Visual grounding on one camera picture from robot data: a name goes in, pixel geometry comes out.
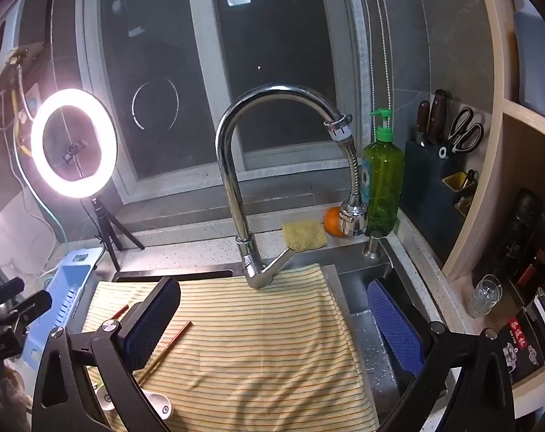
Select green soap bottle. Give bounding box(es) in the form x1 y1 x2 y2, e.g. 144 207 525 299
361 108 405 235

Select person's left hand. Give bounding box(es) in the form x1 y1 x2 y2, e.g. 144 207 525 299
0 362 32 419

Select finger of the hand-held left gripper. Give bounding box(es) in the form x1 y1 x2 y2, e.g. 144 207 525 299
0 278 25 309
0 290 52 338

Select light blue plastic basket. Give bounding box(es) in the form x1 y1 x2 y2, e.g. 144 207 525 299
29 249 104 370

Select metal sink knob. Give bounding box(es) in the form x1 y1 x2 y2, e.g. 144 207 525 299
362 230 385 260

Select dark wooden handle knife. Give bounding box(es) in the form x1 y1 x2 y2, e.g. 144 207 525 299
429 89 448 145
415 100 432 147

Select clear glass cup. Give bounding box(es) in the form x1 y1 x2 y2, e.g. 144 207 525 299
468 274 502 318

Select white framed window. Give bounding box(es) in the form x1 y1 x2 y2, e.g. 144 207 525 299
76 0 372 203

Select black teapot print box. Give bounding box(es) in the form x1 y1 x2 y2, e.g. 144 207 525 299
502 306 545 385

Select dark blue knife block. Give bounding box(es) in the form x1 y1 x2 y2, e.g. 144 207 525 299
403 137 480 271

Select white water heater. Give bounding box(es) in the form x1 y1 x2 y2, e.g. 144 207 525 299
0 4 52 113

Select flexible faucet sprayer hose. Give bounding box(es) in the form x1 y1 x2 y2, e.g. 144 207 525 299
322 114 371 238

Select yellow sponge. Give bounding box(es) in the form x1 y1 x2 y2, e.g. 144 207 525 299
281 220 328 251

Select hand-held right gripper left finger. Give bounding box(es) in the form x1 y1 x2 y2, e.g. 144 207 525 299
31 276 182 432

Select black thermos bottle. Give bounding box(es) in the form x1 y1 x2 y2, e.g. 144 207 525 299
493 189 543 280

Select yellow striped cloth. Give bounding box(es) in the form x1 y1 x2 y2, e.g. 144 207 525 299
82 263 379 432

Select white bead chain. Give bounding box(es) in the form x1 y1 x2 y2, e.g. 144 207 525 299
361 0 396 120

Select chrome faucet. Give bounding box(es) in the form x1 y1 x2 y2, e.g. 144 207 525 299
215 83 345 289

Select yellow gas pipe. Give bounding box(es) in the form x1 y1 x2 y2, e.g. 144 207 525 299
10 87 32 156

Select stainless steel sink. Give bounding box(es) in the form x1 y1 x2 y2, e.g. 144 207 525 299
111 245 457 432

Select black tripod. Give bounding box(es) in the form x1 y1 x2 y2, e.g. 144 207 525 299
90 195 146 271

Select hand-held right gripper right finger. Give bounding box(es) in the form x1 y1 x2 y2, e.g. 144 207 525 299
367 279 516 432

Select white ring light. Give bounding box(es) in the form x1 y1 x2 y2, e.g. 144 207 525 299
30 87 119 199

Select orange fruit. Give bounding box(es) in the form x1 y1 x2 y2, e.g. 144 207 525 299
323 207 347 238

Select black handled scissors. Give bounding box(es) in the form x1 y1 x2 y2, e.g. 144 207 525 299
438 107 484 159

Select wooden shelf unit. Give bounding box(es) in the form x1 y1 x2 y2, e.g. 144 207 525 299
441 0 545 432

